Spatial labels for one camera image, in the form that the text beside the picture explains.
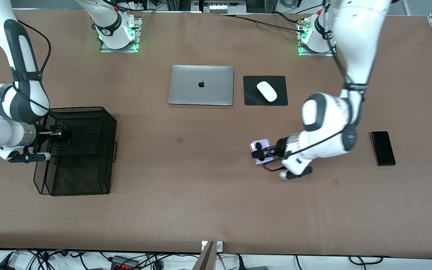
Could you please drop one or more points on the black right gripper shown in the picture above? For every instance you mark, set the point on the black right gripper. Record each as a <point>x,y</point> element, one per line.
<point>44,136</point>

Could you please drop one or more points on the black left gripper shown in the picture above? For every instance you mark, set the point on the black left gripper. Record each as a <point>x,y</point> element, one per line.
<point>280,144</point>

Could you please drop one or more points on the black flip phone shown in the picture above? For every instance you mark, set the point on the black flip phone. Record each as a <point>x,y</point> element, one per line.
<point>61,144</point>

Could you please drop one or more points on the lilac flip phone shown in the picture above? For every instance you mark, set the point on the lilac flip phone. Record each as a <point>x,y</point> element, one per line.
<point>255,155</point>

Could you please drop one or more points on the long black slab phone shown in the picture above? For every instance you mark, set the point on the long black slab phone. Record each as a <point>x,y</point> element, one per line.
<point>383,149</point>

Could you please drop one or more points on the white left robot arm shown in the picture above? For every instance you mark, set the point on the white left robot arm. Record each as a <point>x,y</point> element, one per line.
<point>354,37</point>

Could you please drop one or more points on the black mesh two-tier tray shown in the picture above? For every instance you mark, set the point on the black mesh two-tier tray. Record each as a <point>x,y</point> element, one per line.
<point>84,176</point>

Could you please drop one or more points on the black mouse pad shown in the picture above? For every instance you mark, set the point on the black mouse pad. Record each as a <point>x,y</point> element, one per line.
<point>251,97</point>

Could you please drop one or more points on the white computer mouse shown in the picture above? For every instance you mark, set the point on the white computer mouse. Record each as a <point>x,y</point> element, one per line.
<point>267,91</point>

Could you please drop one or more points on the silver laptop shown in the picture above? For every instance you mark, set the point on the silver laptop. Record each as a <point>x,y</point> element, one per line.
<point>201,93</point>

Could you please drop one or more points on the black orange power box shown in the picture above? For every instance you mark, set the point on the black orange power box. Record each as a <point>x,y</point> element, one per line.
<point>124,264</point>

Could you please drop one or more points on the white power strip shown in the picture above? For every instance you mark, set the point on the white power strip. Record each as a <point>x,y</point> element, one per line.
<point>219,7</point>

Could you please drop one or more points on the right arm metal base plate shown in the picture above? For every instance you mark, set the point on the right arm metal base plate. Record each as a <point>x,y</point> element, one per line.
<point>120,50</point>

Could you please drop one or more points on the small white bracket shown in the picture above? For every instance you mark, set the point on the small white bracket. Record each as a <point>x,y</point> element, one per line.
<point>219,246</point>
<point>203,246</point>

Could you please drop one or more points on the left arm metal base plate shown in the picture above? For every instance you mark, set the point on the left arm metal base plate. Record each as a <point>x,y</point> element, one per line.
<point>313,54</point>

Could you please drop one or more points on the brown camera stand beam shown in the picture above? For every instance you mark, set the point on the brown camera stand beam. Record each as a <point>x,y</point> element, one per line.
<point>204,260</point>

